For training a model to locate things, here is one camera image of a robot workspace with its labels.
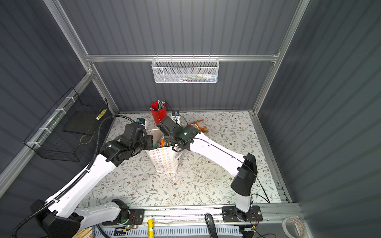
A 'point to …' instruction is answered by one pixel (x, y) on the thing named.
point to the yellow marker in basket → (101, 114)
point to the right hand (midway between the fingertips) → (171, 133)
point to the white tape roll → (284, 225)
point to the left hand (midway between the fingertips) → (151, 138)
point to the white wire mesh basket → (185, 70)
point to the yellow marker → (151, 226)
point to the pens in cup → (157, 105)
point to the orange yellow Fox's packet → (161, 143)
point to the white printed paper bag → (165, 159)
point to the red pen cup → (158, 115)
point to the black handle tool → (211, 225)
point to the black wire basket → (70, 127)
